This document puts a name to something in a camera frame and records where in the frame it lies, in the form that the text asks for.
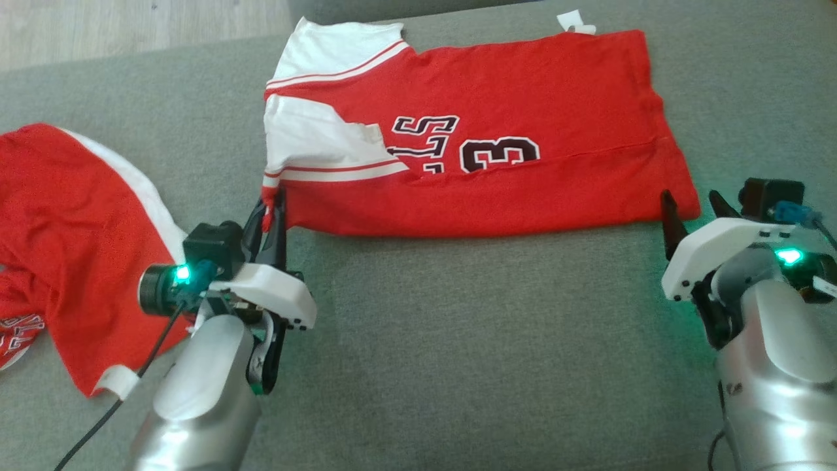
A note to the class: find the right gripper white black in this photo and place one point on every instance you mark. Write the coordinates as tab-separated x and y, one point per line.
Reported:
713	245

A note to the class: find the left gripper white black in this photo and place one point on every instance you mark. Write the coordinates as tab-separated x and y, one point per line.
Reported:
274	294

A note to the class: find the red shorts white stripe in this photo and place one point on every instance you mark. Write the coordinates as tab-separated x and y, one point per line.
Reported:
72	261

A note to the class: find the red white numbered jersey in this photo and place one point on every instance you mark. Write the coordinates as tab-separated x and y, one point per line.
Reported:
510	98

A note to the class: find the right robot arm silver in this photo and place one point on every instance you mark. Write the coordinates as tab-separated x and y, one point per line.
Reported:
778	366

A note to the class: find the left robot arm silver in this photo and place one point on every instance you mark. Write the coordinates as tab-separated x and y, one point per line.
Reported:
203	392

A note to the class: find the grey sofa seat cushion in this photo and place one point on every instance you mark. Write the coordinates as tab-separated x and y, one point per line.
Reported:
458	353

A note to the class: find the grey sofa back cushion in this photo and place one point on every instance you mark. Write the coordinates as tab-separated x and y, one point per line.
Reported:
392	8

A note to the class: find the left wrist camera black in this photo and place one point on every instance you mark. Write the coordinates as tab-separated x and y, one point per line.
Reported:
209	252

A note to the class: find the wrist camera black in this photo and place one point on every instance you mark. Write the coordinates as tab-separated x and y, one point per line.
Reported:
762	196
209	252

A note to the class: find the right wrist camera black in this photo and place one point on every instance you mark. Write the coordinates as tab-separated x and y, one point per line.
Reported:
762	196

